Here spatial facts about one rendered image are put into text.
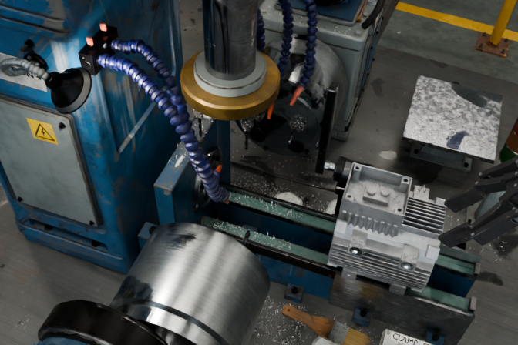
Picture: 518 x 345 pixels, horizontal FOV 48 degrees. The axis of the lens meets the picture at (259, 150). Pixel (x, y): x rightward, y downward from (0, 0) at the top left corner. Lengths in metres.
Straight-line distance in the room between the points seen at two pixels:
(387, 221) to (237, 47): 0.44
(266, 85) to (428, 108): 0.75
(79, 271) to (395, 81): 1.12
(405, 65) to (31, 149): 1.26
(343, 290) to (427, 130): 0.53
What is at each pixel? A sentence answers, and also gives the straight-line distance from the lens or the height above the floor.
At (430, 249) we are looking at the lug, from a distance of 1.17.
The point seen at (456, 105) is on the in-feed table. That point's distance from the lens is 1.73.
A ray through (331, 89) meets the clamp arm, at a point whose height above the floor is 1.25.
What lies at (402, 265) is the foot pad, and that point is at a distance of 1.17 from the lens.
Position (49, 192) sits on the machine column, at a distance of 1.28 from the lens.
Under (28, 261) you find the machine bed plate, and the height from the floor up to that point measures 0.80.
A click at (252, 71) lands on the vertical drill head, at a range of 1.03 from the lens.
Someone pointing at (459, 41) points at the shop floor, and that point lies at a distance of 3.62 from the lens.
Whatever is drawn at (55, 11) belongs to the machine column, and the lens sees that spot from 0.91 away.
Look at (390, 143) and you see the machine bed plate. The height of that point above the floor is 0.80.
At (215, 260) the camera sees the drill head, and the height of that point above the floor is 1.16.
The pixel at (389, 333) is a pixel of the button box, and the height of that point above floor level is 1.08.
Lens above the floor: 2.02
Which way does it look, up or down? 47 degrees down
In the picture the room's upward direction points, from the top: 3 degrees clockwise
